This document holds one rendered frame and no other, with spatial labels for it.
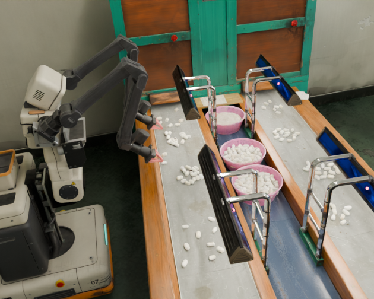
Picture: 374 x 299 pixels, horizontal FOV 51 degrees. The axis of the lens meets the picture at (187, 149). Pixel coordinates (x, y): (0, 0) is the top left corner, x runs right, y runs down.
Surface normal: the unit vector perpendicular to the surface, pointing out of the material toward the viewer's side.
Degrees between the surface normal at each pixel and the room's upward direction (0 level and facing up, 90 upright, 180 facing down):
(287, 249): 0
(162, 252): 0
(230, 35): 90
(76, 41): 90
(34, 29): 90
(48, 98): 90
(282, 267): 0
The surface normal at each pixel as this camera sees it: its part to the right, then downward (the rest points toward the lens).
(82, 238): -0.07, -0.83
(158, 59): 0.15, 0.55
